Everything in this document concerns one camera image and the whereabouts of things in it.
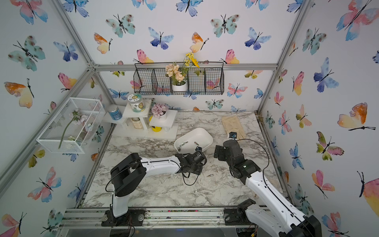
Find white plastic storage box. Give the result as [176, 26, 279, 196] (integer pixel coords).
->
[174, 128, 213, 154]

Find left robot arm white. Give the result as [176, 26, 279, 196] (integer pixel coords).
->
[105, 147, 207, 218]

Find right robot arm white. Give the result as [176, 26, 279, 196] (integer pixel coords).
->
[214, 140, 322, 237]

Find beige work glove far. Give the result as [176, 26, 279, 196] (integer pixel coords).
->
[222, 116, 247, 139]

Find yellow plastic bottle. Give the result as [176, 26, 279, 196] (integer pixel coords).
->
[149, 116, 162, 132]

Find white pot pink flowers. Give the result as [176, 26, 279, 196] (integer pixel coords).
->
[152, 103, 169, 120]

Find cream bubble pot with succulent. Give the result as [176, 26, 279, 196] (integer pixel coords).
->
[131, 118, 144, 129]

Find white tiered wooden shelf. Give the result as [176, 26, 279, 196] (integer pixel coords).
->
[103, 99, 178, 140]

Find green lidded jar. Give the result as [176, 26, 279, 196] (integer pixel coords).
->
[127, 93, 145, 113]

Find white pot flower bouquet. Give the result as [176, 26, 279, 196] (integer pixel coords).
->
[165, 52, 200, 92]

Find blue can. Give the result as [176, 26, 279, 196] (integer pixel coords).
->
[108, 104, 122, 120]

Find artificial pink flower stem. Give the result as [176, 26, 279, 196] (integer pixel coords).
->
[58, 109, 89, 150]

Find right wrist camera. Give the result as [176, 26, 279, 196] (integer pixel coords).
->
[229, 132, 237, 140]

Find black wire wall basket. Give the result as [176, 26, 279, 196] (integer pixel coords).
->
[133, 61, 225, 96]

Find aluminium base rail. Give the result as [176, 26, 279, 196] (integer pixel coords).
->
[57, 206, 309, 229]

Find white wire mesh box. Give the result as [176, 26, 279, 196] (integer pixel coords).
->
[37, 97, 106, 154]

